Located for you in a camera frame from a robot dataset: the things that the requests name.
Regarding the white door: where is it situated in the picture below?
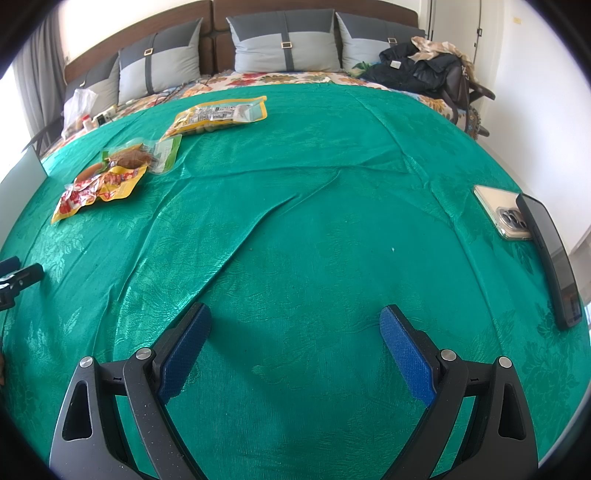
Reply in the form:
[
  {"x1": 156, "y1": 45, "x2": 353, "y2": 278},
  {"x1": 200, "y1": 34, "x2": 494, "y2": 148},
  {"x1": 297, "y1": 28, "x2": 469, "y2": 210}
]
[{"x1": 427, "y1": 0, "x2": 485, "y2": 79}]

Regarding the grey curtain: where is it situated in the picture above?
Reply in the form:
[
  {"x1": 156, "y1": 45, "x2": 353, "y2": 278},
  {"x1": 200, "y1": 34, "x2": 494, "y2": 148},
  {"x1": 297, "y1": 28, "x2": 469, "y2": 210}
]
[{"x1": 14, "y1": 14, "x2": 65, "y2": 139}]

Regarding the black jacket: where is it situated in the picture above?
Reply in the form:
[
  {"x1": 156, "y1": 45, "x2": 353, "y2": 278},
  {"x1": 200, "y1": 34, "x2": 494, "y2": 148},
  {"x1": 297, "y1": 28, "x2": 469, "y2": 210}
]
[{"x1": 351, "y1": 41, "x2": 467, "y2": 93}]

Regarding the white box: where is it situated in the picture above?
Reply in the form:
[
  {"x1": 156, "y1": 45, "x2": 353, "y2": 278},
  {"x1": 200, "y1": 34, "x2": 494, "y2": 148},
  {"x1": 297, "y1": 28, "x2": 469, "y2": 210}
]
[{"x1": 0, "y1": 147, "x2": 47, "y2": 232}]

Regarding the beige cloth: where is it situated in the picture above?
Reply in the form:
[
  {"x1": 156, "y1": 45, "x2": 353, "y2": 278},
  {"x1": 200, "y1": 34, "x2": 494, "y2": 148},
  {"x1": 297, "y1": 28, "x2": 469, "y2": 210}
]
[{"x1": 411, "y1": 37, "x2": 474, "y2": 70}]

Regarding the black smartphone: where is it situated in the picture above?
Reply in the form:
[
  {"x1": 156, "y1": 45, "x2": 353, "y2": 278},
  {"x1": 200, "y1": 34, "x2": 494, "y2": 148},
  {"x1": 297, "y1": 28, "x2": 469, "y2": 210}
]
[{"x1": 516, "y1": 193, "x2": 583, "y2": 330}]

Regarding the yellow and red snack packet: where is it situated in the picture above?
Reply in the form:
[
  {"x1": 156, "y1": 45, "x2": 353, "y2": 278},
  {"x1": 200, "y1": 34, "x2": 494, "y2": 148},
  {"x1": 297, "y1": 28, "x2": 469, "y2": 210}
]
[{"x1": 51, "y1": 165, "x2": 148, "y2": 224}]

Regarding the green-edged braised meat packet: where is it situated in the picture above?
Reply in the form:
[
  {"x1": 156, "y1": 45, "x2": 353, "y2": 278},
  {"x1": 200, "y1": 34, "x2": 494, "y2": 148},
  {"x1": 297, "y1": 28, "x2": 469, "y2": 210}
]
[{"x1": 102, "y1": 135, "x2": 183, "y2": 175}]

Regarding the dark wooden chair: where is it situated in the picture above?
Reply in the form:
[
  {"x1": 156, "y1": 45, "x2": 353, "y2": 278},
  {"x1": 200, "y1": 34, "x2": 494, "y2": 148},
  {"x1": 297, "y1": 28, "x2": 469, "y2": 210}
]
[{"x1": 23, "y1": 115, "x2": 65, "y2": 153}]

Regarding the brown headboard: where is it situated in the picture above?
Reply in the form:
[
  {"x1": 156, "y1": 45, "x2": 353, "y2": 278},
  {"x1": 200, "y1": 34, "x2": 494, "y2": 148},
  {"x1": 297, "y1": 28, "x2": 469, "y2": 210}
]
[{"x1": 64, "y1": 0, "x2": 420, "y2": 88}]

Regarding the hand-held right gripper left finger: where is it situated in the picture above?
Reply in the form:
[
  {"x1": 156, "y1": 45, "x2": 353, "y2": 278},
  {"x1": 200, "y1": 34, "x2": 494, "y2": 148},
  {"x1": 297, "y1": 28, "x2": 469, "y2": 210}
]
[{"x1": 48, "y1": 302, "x2": 213, "y2": 480}]

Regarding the floral bedsheet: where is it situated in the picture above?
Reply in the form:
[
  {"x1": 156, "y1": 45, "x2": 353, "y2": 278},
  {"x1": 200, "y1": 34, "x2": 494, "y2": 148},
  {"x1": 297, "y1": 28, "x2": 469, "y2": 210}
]
[{"x1": 92, "y1": 69, "x2": 483, "y2": 139}]

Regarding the clear plastic bag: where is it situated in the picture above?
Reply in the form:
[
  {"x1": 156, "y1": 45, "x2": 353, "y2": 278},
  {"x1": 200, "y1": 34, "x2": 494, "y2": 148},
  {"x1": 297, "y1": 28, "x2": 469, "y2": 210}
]
[{"x1": 62, "y1": 89, "x2": 99, "y2": 134}]

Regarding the beige smartphone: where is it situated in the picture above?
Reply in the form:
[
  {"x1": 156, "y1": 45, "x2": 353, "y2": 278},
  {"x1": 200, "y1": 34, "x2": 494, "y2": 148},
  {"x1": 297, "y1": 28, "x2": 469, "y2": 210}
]
[{"x1": 473, "y1": 185, "x2": 534, "y2": 241}]

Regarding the brown chair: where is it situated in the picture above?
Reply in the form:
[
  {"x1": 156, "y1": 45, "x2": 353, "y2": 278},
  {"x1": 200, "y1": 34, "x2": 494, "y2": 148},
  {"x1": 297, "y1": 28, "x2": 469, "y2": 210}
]
[{"x1": 443, "y1": 65, "x2": 497, "y2": 139}]

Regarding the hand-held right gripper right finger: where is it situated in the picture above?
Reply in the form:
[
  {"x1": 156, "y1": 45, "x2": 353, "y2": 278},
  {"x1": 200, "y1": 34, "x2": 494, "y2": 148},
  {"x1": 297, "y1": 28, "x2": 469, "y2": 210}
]
[{"x1": 379, "y1": 305, "x2": 539, "y2": 480}]

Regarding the green bedspread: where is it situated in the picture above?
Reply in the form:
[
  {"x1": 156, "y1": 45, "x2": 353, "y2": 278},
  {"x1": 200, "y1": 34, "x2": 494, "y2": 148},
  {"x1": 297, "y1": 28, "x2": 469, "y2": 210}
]
[{"x1": 0, "y1": 82, "x2": 591, "y2": 480}]

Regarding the yellow-edged clear snack packet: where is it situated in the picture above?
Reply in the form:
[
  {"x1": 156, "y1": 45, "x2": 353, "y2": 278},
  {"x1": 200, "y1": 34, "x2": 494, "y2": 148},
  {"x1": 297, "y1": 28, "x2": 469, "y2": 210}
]
[{"x1": 161, "y1": 95, "x2": 269, "y2": 139}]

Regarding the orange sausage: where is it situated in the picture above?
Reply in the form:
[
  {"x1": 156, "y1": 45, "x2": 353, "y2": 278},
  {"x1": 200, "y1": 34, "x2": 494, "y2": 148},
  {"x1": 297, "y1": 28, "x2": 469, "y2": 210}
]
[{"x1": 74, "y1": 161, "x2": 106, "y2": 182}]

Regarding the black cable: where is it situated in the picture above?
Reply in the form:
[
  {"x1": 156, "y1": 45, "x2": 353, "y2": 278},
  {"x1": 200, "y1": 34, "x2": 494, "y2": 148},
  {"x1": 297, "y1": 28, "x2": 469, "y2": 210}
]
[{"x1": 152, "y1": 74, "x2": 222, "y2": 100}]

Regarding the grey two-tone pillow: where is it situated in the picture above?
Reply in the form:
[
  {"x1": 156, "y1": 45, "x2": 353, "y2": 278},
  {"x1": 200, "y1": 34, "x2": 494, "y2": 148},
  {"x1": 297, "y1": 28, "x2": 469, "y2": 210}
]
[
  {"x1": 117, "y1": 17, "x2": 204, "y2": 104},
  {"x1": 335, "y1": 11, "x2": 426, "y2": 70},
  {"x1": 226, "y1": 8, "x2": 342, "y2": 73},
  {"x1": 65, "y1": 58, "x2": 121, "y2": 109}
]

